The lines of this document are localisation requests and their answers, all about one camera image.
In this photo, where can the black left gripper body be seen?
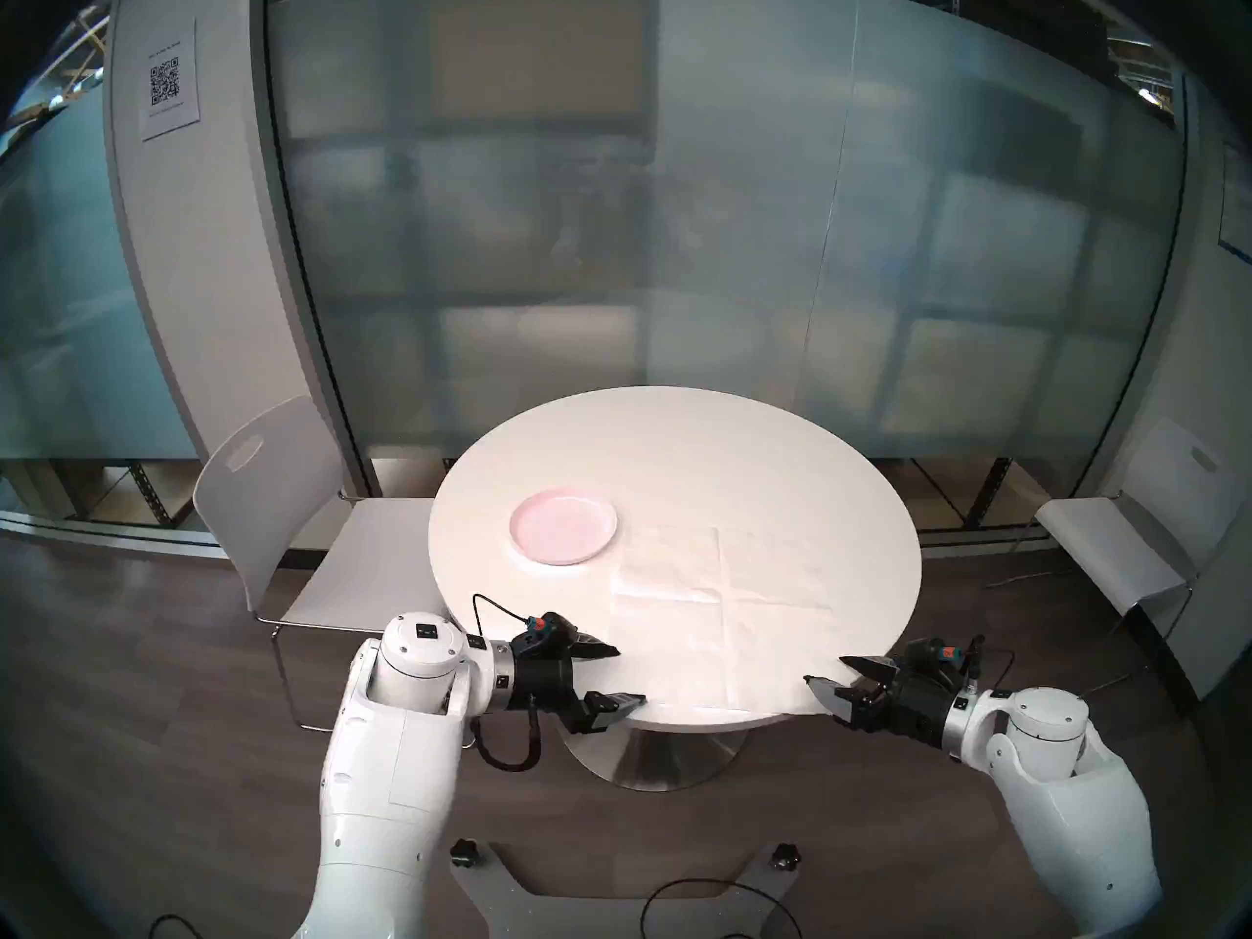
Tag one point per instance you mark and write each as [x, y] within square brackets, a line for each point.
[543, 683]

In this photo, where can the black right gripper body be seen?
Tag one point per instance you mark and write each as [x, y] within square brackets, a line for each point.
[905, 707]

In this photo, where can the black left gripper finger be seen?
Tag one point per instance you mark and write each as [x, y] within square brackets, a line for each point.
[592, 647]
[611, 709]

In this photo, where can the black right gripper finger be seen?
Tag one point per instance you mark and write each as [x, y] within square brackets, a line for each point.
[871, 666]
[829, 694]

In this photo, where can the white paper napkin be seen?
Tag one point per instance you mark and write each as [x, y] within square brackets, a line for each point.
[724, 614]

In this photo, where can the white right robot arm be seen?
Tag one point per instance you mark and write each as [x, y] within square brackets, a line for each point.
[1066, 810]

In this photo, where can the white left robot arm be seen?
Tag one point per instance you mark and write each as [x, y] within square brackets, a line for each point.
[391, 800]

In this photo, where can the pink round plate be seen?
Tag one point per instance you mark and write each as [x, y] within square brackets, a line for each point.
[562, 526]

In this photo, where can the black star knob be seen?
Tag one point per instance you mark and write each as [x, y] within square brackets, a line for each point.
[464, 852]
[782, 856]

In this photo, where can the metal shelf rack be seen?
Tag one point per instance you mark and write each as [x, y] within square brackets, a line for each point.
[990, 492]
[145, 497]

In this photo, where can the QR code paper sign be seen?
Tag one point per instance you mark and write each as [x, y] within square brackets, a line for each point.
[168, 81]

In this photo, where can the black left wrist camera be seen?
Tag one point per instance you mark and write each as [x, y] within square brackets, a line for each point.
[553, 636]

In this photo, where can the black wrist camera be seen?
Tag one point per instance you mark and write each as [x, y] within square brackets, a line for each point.
[553, 636]
[924, 656]

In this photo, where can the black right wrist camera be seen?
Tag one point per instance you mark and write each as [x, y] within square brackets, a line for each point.
[924, 656]

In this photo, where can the silver table pedestal base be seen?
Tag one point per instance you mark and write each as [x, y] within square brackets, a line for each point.
[646, 756]

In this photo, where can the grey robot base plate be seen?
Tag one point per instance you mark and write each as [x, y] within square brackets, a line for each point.
[499, 898]

